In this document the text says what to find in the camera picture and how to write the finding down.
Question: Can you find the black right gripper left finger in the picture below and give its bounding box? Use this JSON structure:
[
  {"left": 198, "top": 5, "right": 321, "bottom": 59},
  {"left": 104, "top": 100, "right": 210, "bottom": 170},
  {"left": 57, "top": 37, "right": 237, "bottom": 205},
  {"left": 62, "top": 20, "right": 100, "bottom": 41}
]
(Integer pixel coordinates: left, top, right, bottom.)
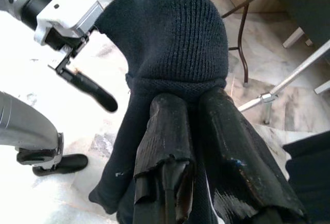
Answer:
[{"left": 133, "top": 93, "right": 196, "bottom": 222}]

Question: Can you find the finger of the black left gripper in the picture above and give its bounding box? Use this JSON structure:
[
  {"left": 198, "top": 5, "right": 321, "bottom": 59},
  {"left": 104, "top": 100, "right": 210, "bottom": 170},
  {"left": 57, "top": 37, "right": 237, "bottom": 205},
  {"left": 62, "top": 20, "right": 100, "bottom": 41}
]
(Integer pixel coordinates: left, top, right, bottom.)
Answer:
[{"left": 61, "top": 68, "right": 119, "bottom": 113}]

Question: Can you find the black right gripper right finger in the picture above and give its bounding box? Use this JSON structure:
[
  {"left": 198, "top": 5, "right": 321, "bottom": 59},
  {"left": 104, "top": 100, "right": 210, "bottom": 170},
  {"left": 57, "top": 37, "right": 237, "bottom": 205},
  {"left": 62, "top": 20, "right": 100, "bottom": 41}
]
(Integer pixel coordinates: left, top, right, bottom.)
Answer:
[{"left": 198, "top": 87, "right": 307, "bottom": 219}]

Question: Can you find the black shirt green logo print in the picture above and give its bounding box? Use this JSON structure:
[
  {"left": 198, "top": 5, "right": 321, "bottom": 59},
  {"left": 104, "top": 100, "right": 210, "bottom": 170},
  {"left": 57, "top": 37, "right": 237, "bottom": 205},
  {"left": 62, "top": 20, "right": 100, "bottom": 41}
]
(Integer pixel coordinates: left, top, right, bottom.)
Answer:
[
  {"left": 282, "top": 132, "right": 330, "bottom": 224},
  {"left": 89, "top": 0, "right": 307, "bottom": 224}
]

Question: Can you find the silver metal clothes rack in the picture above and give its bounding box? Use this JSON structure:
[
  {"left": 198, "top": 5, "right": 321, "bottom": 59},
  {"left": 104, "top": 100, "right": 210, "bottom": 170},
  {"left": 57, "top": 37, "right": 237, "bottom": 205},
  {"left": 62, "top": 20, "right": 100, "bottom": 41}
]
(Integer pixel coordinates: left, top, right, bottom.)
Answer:
[{"left": 237, "top": 40, "right": 330, "bottom": 126}]

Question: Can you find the marble pattern folding table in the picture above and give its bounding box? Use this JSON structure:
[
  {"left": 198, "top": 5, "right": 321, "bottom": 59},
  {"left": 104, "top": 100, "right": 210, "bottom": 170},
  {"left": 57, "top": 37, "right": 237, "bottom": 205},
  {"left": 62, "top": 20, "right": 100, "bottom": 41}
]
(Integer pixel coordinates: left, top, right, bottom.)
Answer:
[{"left": 110, "top": 0, "right": 330, "bottom": 88}]

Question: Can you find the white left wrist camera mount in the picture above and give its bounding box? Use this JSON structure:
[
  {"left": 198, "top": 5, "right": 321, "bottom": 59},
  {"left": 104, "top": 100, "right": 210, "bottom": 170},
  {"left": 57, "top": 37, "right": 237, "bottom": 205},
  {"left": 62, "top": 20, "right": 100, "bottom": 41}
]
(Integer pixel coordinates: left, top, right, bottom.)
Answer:
[{"left": 33, "top": 0, "right": 104, "bottom": 46}]

